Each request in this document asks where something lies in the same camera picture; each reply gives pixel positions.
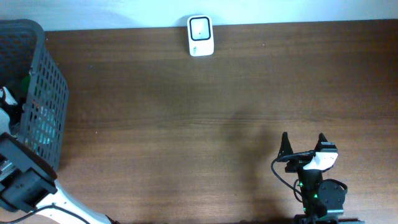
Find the grey plastic mesh basket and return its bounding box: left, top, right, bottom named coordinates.
left=1, top=19, right=69, bottom=170

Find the white barcode scanner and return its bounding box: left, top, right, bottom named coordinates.
left=187, top=15, right=215, bottom=57

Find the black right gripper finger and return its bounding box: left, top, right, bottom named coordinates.
left=314, top=133, right=328, bottom=151
left=277, top=132, right=293, bottom=159

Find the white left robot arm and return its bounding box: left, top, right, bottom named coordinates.
left=1, top=87, right=116, bottom=224

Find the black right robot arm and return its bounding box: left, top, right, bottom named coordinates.
left=271, top=132, right=363, bottom=224

